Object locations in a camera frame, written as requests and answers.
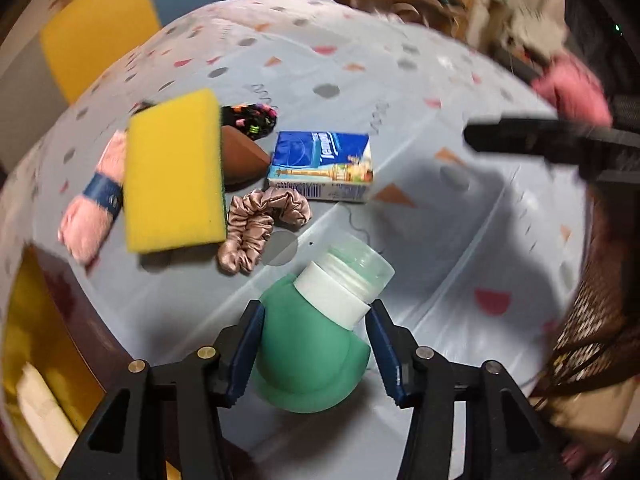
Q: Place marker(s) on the black beaded hair piece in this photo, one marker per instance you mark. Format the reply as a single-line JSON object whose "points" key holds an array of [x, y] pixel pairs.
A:
{"points": [[250, 120]]}

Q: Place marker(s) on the white sponge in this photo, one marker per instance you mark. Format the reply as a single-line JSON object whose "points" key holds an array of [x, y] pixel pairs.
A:
{"points": [[42, 400]]}

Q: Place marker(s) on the yellow sponge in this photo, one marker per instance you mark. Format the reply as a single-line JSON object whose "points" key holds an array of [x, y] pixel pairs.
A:
{"points": [[172, 170]]}

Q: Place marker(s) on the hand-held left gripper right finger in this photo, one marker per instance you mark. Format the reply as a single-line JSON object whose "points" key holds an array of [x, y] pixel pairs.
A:
{"points": [[385, 355]]}

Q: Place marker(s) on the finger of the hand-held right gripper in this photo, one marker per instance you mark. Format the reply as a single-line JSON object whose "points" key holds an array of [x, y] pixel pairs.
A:
{"points": [[525, 137]]}

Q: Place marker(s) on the multicolour chair backrest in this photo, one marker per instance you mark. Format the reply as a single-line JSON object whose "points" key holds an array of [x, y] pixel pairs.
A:
{"points": [[100, 25]]}

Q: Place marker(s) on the blue tissue pack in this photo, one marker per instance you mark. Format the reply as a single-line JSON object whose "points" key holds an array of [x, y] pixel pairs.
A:
{"points": [[320, 160]]}

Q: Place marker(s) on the pink satin scrunchie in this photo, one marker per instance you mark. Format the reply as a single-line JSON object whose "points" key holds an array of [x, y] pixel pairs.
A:
{"points": [[250, 225]]}

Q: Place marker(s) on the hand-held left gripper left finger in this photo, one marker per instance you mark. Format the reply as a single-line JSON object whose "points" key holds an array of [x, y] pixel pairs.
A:
{"points": [[245, 355]]}

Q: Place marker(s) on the dotted white tablecloth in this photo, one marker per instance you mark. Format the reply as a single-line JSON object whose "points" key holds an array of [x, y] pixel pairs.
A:
{"points": [[450, 260]]}

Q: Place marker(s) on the black mesh chair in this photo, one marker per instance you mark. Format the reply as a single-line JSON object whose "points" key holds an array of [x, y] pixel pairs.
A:
{"points": [[600, 300]]}

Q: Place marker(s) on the brown makeup sponge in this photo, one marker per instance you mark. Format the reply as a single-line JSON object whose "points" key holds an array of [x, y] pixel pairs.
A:
{"points": [[242, 160]]}

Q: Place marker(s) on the green silicone bottle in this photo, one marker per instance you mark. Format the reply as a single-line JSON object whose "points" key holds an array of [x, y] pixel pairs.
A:
{"points": [[305, 340]]}

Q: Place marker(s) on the pink cloth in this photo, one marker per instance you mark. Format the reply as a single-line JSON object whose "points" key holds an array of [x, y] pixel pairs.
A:
{"points": [[575, 90]]}

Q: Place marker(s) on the pink towel blue band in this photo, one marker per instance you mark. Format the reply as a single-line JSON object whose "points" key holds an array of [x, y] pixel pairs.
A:
{"points": [[87, 220]]}

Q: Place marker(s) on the gold tray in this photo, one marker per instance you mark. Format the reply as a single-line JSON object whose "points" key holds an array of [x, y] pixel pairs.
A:
{"points": [[35, 320]]}

